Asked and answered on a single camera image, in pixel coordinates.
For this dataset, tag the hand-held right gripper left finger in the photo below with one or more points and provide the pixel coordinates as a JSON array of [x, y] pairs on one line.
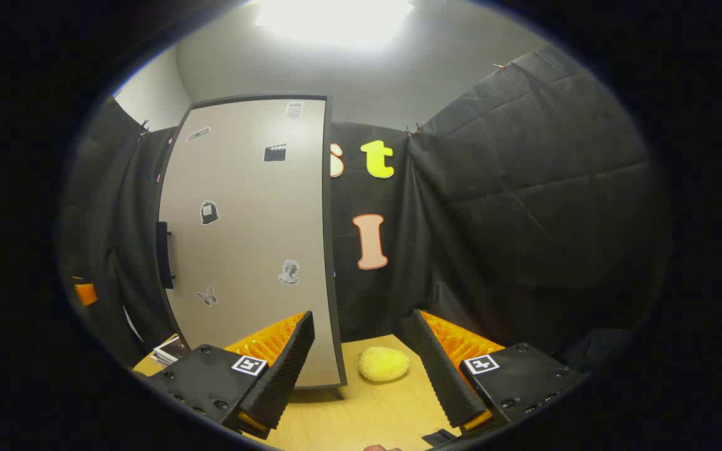
[[286, 369]]

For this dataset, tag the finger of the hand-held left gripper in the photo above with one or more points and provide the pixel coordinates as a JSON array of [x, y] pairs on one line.
[[85, 293]]

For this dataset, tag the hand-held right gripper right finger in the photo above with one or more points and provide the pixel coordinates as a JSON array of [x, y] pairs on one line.
[[445, 376]]

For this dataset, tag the dark grey cabinet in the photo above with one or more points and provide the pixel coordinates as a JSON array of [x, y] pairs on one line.
[[334, 282]]

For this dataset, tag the grey cabinet door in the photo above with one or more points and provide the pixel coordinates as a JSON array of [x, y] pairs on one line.
[[248, 219]]

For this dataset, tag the yellow sponge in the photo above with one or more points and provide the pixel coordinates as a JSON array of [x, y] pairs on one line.
[[383, 364]]

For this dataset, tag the white book with dark cover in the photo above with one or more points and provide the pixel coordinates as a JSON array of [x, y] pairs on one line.
[[170, 347]]

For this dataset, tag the black backdrop cloth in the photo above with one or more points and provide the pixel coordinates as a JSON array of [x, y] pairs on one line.
[[524, 188]]

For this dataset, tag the ceiling light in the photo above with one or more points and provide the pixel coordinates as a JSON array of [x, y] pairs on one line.
[[336, 19]]

